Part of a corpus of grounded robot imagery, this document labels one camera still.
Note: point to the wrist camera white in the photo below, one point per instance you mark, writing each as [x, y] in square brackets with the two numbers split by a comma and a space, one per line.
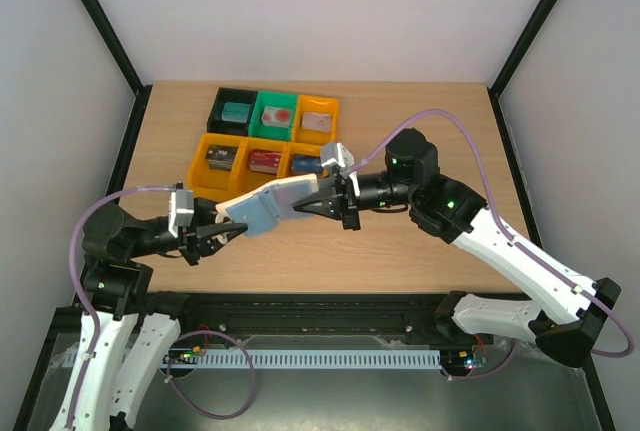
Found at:
[181, 210]
[336, 159]

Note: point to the green storage bin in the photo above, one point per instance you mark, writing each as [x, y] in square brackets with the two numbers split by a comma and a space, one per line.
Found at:
[268, 98]

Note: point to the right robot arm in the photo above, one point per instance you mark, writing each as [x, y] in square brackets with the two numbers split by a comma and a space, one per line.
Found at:
[564, 311]

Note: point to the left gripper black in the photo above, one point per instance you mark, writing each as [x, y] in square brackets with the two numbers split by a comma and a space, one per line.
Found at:
[203, 226]

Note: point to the white red card stack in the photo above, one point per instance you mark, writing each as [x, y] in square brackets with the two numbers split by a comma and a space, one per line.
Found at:
[277, 117]

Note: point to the yellow bin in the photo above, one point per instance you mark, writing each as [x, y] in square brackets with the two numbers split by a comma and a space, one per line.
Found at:
[289, 151]
[215, 184]
[309, 103]
[249, 180]

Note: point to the white pink card stack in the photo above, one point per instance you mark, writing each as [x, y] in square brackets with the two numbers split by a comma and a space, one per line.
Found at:
[319, 122]

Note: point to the teal card stack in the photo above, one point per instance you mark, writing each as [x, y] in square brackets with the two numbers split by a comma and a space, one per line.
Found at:
[235, 112]

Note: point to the yellow bin front left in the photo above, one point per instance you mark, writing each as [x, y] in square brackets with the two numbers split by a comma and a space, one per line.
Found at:
[215, 184]

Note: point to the black storage bin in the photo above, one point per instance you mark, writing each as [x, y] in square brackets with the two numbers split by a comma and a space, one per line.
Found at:
[224, 94]

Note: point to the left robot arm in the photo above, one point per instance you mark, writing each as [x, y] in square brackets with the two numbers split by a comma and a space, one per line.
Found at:
[124, 333]

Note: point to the yellow bin front right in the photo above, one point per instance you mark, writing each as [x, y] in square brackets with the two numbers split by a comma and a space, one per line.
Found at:
[289, 151]

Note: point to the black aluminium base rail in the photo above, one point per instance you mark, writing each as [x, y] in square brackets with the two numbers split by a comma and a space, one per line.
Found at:
[412, 318]

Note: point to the black frame post right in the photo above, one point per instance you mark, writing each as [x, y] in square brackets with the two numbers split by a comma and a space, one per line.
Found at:
[521, 47]

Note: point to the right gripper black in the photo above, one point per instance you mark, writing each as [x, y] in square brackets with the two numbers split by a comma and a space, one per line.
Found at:
[345, 202]

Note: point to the black card stack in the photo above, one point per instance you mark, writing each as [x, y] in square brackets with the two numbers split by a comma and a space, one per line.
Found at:
[221, 157]

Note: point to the yellow bin front middle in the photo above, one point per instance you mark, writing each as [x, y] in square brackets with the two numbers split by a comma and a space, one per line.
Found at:
[249, 180]

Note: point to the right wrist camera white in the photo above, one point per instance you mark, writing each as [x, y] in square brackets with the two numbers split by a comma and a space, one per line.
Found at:
[336, 159]

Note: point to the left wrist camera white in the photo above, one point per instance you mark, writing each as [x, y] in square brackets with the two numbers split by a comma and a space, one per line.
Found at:
[181, 210]

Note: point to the blue card stack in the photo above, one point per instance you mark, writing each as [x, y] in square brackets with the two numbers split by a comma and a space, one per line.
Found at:
[306, 164]

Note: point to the black frame post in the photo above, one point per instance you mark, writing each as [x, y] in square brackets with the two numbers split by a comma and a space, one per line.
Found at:
[521, 47]
[105, 29]

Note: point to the white slotted cable duct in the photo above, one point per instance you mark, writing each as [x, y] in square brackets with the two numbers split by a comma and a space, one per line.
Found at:
[314, 360]

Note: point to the black frame post left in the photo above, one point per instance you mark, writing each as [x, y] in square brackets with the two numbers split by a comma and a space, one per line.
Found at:
[105, 29]

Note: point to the yellow bin back right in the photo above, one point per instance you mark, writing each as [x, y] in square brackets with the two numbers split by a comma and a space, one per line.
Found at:
[309, 103]

